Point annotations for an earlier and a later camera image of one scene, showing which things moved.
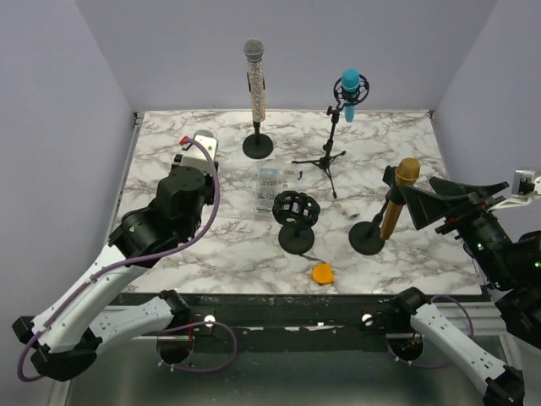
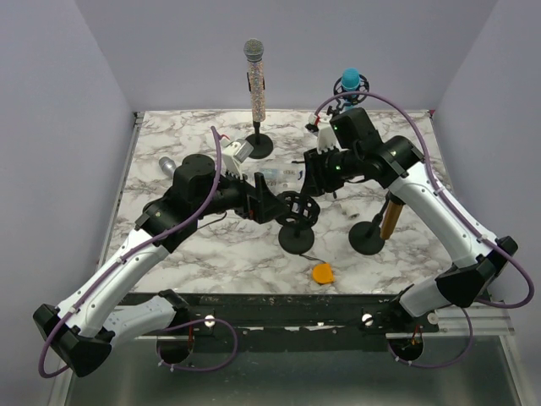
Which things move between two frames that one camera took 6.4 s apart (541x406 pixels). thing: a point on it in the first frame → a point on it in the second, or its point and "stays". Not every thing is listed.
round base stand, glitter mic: [257, 145] stays
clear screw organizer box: [268, 179] stays
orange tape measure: [322, 273] stays
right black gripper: [425, 205] → [316, 181]
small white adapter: [350, 210] stays
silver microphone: [205, 133] → [167, 166]
